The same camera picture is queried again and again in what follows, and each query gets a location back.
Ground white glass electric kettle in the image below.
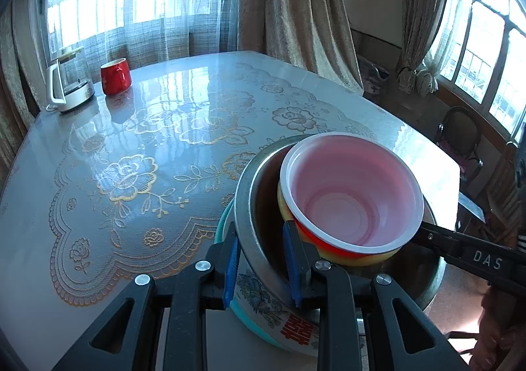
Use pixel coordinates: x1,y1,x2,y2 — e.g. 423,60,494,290
46,46,94,113

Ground beige left curtain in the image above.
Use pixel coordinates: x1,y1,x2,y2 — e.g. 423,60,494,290
1,0,47,180

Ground person's right hand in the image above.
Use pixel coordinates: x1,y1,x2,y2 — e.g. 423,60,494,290
469,286,525,370

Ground yellow plastic bowl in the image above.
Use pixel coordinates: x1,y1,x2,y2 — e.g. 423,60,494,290
277,184,399,267

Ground teal plastic plate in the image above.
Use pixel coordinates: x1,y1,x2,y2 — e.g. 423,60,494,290
214,200,288,351

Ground red plastic bowl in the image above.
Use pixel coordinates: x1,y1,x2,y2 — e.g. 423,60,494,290
279,132,424,254

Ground beige middle curtain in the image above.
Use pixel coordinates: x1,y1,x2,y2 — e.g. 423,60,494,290
237,0,364,94

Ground sheer white window curtain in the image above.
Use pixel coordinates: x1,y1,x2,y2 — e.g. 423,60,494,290
44,0,238,70

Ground beige right tied curtain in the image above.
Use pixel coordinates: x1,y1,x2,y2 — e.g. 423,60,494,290
396,0,458,98

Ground red ceramic mug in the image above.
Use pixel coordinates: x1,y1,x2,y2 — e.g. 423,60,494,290
100,58,132,96

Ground stainless steel bowl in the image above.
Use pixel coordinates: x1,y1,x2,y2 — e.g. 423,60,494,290
234,135,446,309

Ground large white dragon phoenix plate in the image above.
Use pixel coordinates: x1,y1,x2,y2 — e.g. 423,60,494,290
230,258,319,357

